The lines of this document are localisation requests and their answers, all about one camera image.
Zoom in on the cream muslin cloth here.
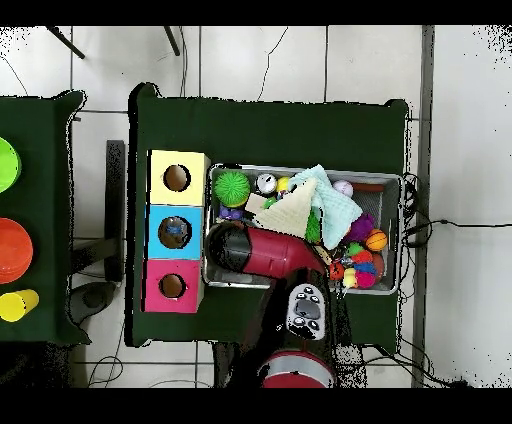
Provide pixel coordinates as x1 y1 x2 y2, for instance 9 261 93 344
252 177 320 240

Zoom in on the green spiky ball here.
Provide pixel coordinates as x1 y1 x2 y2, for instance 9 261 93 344
213 169 252 208
304 209 324 244

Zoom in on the mint green cloth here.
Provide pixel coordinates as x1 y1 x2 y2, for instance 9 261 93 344
287 164 363 250

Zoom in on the clear plastic packet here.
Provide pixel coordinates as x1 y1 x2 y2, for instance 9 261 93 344
166 223 192 244

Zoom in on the wooden box with three holes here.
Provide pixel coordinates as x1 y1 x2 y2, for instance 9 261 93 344
142 148 211 315

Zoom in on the clear mesh bin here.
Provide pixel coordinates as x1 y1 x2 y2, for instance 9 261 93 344
203 163 405 296

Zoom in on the dark green tablecloth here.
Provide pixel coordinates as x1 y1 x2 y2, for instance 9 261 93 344
127 82 411 353
0 90 88 347

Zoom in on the white baseball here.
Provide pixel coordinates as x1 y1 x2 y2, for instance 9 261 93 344
332 179 354 201

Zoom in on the purple spiky toy with eyes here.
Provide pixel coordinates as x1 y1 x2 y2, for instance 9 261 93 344
347 213 375 244

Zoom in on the small orange basketball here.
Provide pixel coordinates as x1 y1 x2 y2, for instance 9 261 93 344
366 229 389 252

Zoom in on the black tripod leg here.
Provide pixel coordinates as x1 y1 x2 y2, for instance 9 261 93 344
43 26 86 60
163 26 182 57

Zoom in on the grey floor strip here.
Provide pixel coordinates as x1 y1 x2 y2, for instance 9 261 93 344
419 26 437 269

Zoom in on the orange plate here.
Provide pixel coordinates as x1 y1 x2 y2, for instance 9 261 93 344
0 217 35 285

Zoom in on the green plate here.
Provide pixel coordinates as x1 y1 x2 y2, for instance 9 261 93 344
0 135 23 195

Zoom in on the yellow cup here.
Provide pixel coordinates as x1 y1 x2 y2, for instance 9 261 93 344
0 288 41 323

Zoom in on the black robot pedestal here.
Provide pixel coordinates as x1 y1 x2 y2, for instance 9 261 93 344
211 342 261 389

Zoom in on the black floor cable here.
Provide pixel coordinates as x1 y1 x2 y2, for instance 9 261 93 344
403 215 512 237

